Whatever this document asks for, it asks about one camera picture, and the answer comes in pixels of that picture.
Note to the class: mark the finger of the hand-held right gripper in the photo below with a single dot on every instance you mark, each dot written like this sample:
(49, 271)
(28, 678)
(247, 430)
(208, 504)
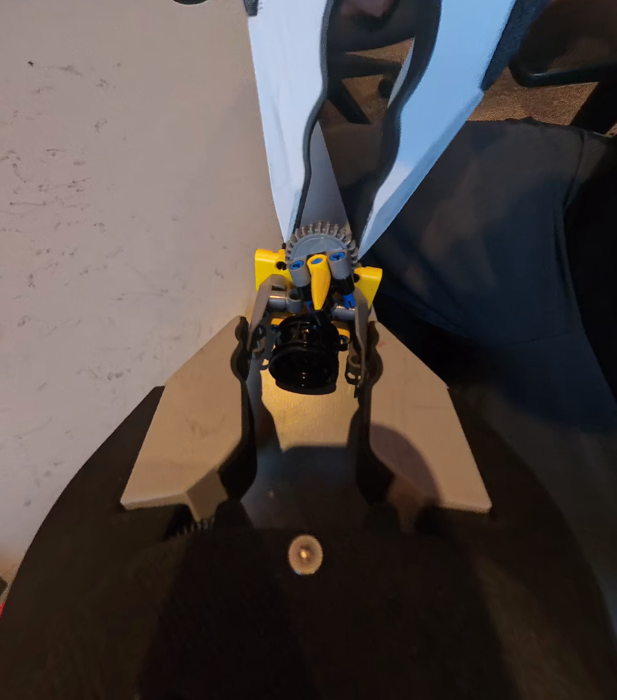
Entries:
(445, 109)
(286, 109)

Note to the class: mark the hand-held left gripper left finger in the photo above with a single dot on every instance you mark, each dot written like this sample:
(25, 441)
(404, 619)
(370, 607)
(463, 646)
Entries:
(188, 437)

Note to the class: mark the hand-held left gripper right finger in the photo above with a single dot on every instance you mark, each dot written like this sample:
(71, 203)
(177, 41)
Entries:
(423, 437)

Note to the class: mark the grey gear brick assembly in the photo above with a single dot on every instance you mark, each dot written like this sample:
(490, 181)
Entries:
(319, 243)

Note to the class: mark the small yellow grey brick assembly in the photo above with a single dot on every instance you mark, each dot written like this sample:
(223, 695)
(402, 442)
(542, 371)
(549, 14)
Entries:
(303, 361)

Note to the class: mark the black office chair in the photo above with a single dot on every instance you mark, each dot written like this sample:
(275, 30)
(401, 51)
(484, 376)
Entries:
(587, 65)

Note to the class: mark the person's legs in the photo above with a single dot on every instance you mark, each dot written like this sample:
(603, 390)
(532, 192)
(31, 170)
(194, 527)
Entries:
(478, 273)

